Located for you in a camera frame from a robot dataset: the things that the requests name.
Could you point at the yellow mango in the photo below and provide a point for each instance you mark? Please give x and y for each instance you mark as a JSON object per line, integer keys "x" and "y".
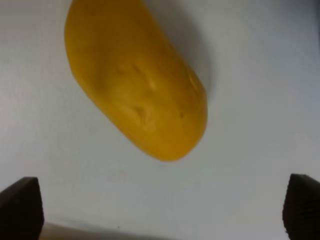
{"x": 128, "y": 67}

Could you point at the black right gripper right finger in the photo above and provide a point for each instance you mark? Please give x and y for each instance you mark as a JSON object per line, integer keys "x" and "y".
{"x": 301, "y": 208}

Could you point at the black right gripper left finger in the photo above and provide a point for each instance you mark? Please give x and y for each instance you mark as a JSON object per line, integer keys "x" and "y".
{"x": 21, "y": 210}

